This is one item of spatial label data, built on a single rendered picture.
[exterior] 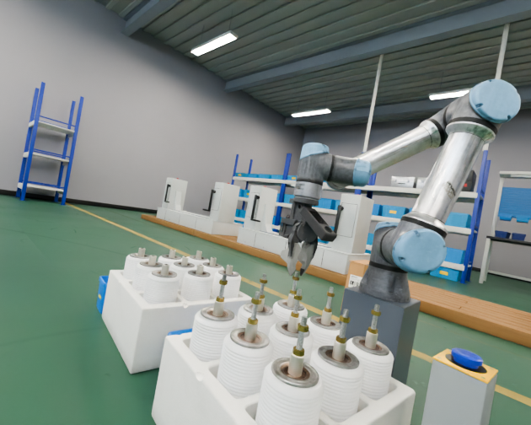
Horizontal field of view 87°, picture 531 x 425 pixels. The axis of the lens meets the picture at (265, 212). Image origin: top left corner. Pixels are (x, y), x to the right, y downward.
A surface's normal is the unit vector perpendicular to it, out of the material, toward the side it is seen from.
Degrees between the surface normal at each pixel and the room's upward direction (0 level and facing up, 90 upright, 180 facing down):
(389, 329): 90
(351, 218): 90
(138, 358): 90
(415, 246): 97
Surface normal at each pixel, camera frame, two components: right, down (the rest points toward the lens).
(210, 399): -0.75, -0.14
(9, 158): 0.73, 0.13
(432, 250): -0.12, 0.11
